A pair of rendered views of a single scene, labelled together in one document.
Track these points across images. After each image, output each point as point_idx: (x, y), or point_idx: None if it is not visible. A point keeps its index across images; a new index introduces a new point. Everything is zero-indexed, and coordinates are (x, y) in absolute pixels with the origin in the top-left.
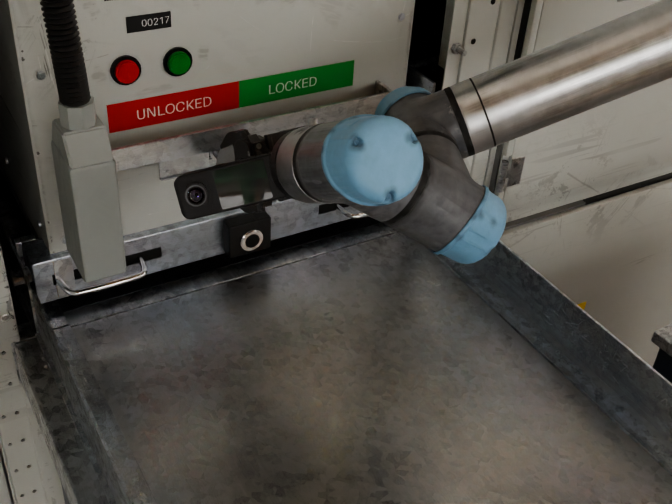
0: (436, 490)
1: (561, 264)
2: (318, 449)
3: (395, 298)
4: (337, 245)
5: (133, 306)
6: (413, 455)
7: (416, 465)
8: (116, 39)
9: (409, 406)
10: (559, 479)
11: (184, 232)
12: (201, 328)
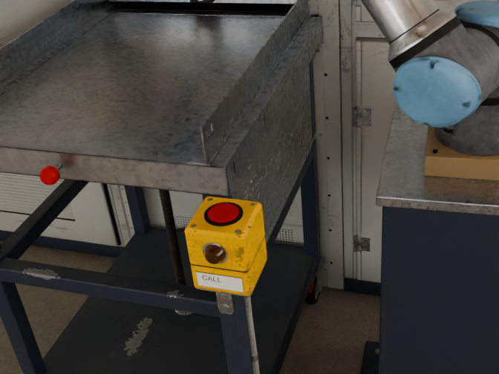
0: (132, 83)
1: None
2: (119, 61)
3: (237, 35)
4: (252, 14)
5: (142, 12)
6: (145, 73)
7: (140, 76)
8: None
9: (172, 62)
10: (179, 97)
11: None
12: (150, 24)
